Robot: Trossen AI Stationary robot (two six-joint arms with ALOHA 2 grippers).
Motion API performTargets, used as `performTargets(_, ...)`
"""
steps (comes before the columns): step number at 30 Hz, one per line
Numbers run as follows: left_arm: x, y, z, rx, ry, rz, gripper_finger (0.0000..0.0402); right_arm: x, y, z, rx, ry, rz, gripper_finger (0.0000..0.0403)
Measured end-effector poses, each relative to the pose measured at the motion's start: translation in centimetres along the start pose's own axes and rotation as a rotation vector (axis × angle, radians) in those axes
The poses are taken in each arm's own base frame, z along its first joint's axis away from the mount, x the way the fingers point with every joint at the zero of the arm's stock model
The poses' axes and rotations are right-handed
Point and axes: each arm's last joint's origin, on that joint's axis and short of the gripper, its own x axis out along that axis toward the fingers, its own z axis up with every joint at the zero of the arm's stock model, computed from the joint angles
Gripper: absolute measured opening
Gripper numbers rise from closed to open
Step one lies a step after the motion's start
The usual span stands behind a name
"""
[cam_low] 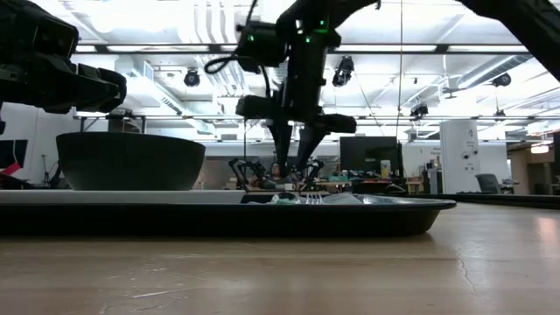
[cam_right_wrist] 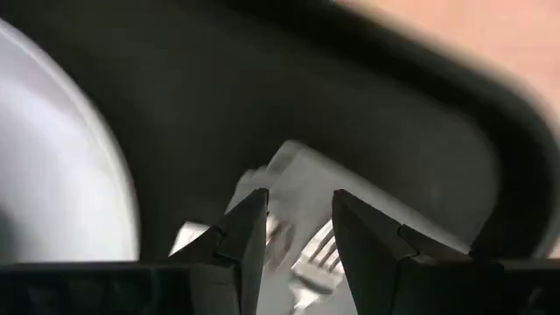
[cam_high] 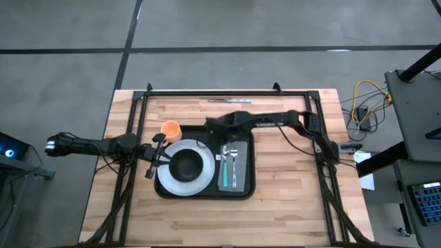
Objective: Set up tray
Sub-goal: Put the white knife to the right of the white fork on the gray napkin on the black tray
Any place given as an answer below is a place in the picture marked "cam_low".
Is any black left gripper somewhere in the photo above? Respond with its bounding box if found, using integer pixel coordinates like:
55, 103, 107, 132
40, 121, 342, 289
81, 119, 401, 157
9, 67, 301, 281
0, 52, 129, 115

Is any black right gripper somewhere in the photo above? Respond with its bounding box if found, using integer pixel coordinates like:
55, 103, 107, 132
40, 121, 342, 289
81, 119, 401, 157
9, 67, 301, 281
235, 45, 358, 176

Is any grey cloth napkin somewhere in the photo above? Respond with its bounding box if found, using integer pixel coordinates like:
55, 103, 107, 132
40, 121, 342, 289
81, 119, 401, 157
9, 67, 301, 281
323, 192, 367, 206

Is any black round bowl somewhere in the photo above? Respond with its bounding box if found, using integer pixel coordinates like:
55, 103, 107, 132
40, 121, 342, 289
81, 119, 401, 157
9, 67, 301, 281
55, 131, 207, 192

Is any black plastic serving tray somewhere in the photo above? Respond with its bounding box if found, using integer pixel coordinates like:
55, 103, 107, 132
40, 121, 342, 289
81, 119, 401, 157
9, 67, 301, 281
0, 194, 458, 240

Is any seated person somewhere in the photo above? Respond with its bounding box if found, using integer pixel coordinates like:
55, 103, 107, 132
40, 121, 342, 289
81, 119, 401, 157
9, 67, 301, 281
262, 162, 298, 191

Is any black monitor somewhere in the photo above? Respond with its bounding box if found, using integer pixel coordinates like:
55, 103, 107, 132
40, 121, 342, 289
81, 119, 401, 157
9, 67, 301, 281
339, 136, 404, 177

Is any black overhead beam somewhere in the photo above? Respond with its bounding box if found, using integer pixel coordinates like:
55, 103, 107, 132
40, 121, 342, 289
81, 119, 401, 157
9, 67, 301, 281
72, 43, 533, 55

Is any thin black tripod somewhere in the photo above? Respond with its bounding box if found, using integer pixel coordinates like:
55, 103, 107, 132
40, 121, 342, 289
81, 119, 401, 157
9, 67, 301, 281
41, 153, 52, 186

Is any red and black sign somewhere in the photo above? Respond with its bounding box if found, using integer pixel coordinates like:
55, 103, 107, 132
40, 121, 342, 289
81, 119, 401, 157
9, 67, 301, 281
0, 138, 29, 177

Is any white pillar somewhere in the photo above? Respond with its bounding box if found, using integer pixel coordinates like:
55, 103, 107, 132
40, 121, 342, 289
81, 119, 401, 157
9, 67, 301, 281
439, 120, 481, 195

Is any grey office chair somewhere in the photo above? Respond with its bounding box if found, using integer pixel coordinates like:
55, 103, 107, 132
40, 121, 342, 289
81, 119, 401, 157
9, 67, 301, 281
475, 173, 503, 195

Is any black background rig frame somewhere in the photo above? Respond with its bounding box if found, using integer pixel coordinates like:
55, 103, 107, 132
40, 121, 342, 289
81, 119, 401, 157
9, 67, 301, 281
242, 115, 310, 190

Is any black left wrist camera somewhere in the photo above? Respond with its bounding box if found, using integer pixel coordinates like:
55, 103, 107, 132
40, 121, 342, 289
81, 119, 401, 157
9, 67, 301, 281
0, 0, 80, 59

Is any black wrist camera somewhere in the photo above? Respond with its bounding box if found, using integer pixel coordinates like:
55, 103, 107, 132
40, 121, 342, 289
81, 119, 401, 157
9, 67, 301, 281
235, 20, 289, 74
0, 0, 80, 59

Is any black background rail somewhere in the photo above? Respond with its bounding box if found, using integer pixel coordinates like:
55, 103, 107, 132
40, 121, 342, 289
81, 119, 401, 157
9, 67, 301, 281
72, 114, 560, 122

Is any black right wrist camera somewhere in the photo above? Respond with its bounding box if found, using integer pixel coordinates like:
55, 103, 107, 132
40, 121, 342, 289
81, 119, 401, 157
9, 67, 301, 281
235, 20, 289, 74

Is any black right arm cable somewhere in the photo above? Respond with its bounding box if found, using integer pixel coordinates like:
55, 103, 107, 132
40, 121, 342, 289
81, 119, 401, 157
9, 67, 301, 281
204, 54, 272, 98

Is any thin hanging cable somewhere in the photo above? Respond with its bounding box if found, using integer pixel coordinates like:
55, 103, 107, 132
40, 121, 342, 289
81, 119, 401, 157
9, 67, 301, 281
395, 0, 404, 137

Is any black aluminium table frame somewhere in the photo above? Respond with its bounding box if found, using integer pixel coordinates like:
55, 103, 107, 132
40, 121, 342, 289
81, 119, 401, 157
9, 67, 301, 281
454, 192, 560, 210

